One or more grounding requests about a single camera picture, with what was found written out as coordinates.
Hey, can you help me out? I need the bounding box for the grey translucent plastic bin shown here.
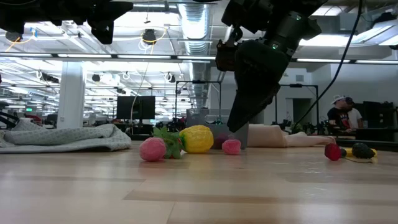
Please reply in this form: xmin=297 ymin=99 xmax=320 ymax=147
xmin=185 ymin=108 xmax=249 ymax=149

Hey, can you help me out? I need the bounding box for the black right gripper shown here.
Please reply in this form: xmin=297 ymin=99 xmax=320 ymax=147
xmin=226 ymin=40 xmax=290 ymax=133

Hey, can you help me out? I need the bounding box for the leafy red toy strawberry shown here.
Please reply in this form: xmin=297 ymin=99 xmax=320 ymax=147
xmin=151 ymin=125 xmax=187 ymax=161

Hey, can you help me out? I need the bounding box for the small red toy strawberry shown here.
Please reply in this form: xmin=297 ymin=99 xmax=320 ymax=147
xmin=324 ymin=142 xmax=342 ymax=162

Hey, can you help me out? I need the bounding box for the person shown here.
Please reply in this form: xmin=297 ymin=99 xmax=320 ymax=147
xmin=345 ymin=96 xmax=364 ymax=129
xmin=326 ymin=95 xmax=351 ymax=131

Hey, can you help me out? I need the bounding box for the black computer monitor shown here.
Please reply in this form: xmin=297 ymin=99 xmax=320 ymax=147
xmin=116 ymin=95 xmax=156 ymax=121

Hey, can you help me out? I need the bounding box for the yellow toy bell pepper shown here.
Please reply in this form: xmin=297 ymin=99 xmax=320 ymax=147
xmin=178 ymin=124 xmax=215 ymax=154

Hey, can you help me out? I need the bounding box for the black ceiling cable reel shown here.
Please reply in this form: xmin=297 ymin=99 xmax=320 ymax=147
xmin=142 ymin=28 xmax=157 ymax=45
xmin=5 ymin=30 xmax=23 ymax=43

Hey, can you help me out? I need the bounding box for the pale pink cloth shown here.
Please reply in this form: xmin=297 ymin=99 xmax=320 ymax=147
xmin=248 ymin=123 xmax=337 ymax=148

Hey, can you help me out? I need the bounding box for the dark bumpy toy avocado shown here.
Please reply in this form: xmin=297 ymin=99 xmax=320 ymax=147
xmin=351 ymin=142 xmax=376 ymax=160

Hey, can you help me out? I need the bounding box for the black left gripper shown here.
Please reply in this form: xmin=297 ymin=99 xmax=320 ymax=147
xmin=52 ymin=0 xmax=134 ymax=45

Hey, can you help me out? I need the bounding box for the grey waffle towel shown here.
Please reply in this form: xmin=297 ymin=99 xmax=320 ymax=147
xmin=0 ymin=117 xmax=132 ymax=154

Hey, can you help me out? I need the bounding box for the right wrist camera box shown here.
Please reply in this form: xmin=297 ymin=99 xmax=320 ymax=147
xmin=215 ymin=39 xmax=237 ymax=72

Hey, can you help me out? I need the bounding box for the black office desk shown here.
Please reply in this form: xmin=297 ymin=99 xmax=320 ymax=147
xmin=356 ymin=127 xmax=398 ymax=142

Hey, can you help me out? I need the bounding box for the dark monitor cabinet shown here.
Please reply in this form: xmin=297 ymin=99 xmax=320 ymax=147
xmin=363 ymin=100 xmax=398 ymax=129

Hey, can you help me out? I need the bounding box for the silver round air duct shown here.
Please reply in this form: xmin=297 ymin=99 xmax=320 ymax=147
xmin=177 ymin=2 xmax=218 ymax=110

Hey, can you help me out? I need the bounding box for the yellow toy banana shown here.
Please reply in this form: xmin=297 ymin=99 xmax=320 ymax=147
xmin=341 ymin=147 xmax=379 ymax=164

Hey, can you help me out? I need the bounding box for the black metal stand frame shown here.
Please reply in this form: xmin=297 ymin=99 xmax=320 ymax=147
xmin=274 ymin=83 xmax=320 ymax=125
xmin=175 ymin=80 xmax=222 ymax=119

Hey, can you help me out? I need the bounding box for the white building pillar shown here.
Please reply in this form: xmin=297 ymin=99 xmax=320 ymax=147
xmin=57 ymin=60 xmax=86 ymax=130

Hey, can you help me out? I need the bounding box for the black aluminium table frame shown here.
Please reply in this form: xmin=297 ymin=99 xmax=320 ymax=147
xmin=127 ymin=133 xmax=398 ymax=152

